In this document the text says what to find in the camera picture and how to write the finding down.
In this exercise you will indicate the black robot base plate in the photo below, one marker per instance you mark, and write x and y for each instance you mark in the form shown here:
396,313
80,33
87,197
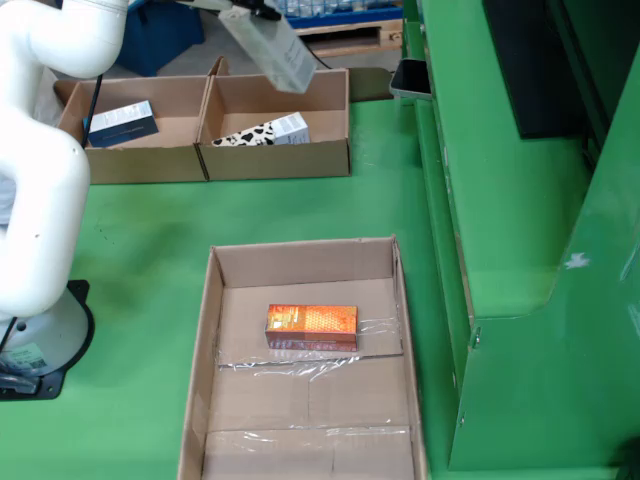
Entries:
52,387

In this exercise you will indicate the red orange holographic carton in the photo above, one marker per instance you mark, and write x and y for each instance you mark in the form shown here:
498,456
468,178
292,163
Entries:
310,320

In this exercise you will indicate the black smartphone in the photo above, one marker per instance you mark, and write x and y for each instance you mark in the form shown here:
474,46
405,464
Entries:
410,77

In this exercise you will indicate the navy and white carton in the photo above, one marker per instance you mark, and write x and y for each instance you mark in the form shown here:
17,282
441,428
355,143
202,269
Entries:
125,127

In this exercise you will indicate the wooden pallet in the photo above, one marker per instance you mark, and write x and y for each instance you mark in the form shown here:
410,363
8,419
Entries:
350,47

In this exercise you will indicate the cow print carton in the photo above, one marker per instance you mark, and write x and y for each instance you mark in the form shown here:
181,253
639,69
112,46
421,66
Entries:
245,136

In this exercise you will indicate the white d'Alba carton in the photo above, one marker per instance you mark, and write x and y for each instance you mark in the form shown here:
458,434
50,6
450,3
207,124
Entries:
280,55

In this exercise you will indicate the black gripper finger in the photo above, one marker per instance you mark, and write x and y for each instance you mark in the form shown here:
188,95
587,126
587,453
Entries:
262,11

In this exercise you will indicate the open cardboard box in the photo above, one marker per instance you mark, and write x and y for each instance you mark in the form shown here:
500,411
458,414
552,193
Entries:
150,165
280,160

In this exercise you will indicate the green metal machine housing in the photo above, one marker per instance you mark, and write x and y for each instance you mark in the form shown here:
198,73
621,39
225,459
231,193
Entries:
515,200

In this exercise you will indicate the large shallow cardboard tray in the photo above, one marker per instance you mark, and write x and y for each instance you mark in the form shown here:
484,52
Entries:
300,400

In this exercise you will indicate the blue storage bin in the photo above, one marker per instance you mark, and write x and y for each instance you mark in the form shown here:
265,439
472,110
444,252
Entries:
160,40

